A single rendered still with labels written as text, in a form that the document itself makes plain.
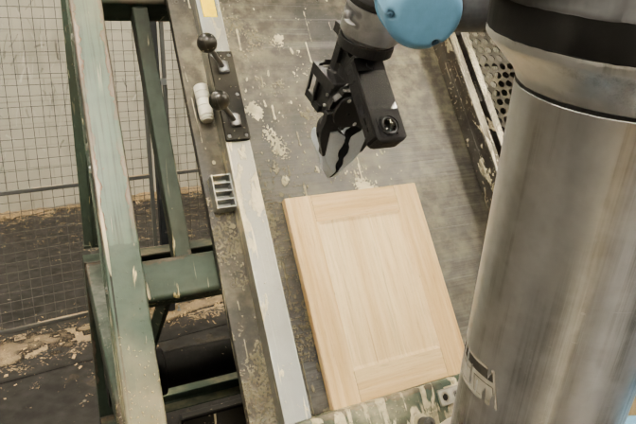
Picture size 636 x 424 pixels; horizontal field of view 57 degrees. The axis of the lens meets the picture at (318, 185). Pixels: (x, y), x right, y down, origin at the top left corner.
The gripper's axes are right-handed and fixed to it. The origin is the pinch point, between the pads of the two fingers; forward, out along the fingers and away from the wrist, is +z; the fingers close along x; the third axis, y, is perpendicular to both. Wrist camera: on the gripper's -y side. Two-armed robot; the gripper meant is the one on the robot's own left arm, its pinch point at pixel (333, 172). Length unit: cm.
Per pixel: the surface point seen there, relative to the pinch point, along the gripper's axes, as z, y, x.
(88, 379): 210, 106, 14
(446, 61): 9, 44, -59
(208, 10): 4, 59, -2
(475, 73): 8, 37, -62
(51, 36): 221, 458, -18
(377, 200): 26.5, 18.3, -28.5
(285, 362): 39.2, -5.2, 1.1
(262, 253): 29.6, 12.4, 0.1
